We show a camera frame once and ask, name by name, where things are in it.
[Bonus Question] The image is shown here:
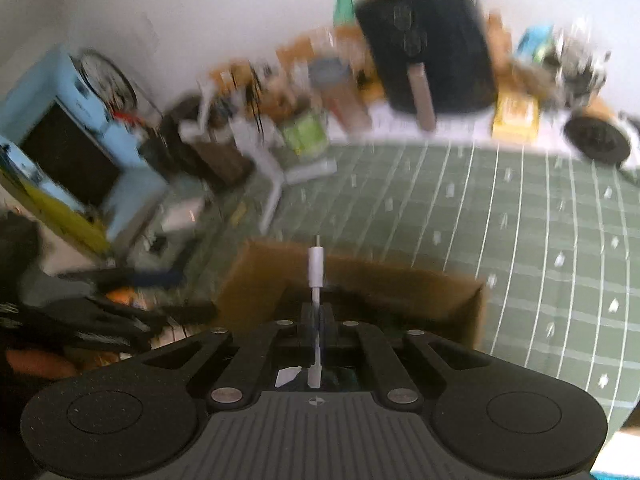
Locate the tan wooden block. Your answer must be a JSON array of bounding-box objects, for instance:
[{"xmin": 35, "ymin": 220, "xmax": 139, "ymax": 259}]
[{"xmin": 485, "ymin": 10, "xmax": 516, "ymax": 91}]

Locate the green label jar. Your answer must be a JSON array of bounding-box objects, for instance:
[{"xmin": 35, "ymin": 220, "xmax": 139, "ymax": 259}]
[{"xmin": 277, "ymin": 110, "xmax": 331, "ymax": 158}]

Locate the white charging cable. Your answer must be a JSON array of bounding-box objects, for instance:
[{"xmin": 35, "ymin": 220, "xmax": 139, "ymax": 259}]
[{"xmin": 307, "ymin": 235, "xmax": 326, "ymax": 391}]

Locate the dark blue air fryer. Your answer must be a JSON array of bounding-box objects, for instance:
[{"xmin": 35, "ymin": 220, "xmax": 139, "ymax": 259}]
[{"xmin": 352, "ymin": 0, "xmax": 501, "ymax": 133}]

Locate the yellow wipes packet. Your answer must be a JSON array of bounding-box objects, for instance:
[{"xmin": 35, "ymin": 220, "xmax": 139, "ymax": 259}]
[{"xmin": 491, "ymin": 92, "xmax": 541, "ymax": 141}]

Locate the white phone gimbal tripod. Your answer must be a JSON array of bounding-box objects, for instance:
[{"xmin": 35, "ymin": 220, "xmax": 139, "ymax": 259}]
[{"xmin": 177, "ymin": 80, "xmax": 338, "ymax": 236}]

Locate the blue green packet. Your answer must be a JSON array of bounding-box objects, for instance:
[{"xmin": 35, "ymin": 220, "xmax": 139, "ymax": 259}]
[{"xmin": 517, "ymin": 25, "xmax": 556, "ymax": 61}]

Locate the grey lid shaker bottle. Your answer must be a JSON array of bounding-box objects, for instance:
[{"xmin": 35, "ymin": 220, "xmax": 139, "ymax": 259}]
[{"xmin": 307, "ymin": 57, "xmax": 373, "ymax": 133}]

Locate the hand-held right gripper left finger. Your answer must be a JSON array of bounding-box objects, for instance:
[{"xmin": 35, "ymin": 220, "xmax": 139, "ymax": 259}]
[{"xmin": 135, "ymin": 305, "xmax": 318, "ymax": 406}]

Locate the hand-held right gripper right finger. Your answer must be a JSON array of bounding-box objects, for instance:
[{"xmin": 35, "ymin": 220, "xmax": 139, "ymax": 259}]
[{"xmin": 320, "ymin": 305, "xmax": 501, "ymax": 406}]

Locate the yellow cloth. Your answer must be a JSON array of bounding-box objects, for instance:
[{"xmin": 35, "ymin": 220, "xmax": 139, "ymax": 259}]
[{"xmin": 0, "ymin": 165, "xmax": 113, "ymax": 256}]

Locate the brown cardboard box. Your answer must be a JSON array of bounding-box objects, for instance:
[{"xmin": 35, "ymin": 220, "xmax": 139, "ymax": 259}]
[{"xmin": 215, "ymin": 240, "xmax": 488, "ymax": 356}]

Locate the light blue cabinet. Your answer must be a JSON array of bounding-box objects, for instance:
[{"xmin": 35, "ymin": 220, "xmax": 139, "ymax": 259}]
[{"xmin": 0, "ymin": 45, "xmax": 168, "ymax": 246}]

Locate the white power adapter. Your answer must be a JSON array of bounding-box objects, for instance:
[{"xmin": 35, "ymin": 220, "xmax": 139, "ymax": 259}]
[{"xmin": 160, "ymin": 197, "xmax": 206, "ymax": 233}]

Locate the black electric kettle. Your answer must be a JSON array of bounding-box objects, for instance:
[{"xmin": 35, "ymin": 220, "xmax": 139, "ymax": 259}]
[{"xmin": 160, "ymin": 92, "xmax": 256, "ymax": 193}]

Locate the green grid tablecloth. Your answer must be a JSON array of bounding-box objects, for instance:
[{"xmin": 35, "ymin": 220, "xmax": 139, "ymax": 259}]
[{"xmin": 135, "ymin": 142, "xmax": 640, "ymax": 406}]

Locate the glass bowl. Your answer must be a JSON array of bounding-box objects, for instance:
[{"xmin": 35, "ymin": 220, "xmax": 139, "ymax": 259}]
[{"xmin": 547, "ymin": 25, "xmax": 613, "ymax": 111}]

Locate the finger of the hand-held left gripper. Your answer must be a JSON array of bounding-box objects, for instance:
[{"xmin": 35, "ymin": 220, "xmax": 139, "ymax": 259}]
[
  {"xmin": 90, "ymin": 297, "xmax": 219, "ymax": 333},
  {"xmin": 60, "ymin": 266, "xmax": 185, "ymax": 291}
]

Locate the black round kettle base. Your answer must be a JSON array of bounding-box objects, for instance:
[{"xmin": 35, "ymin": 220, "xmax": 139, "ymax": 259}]
[{"xmin": 564, "ymin": 115, "xmax": 631, "ymax": 166}]

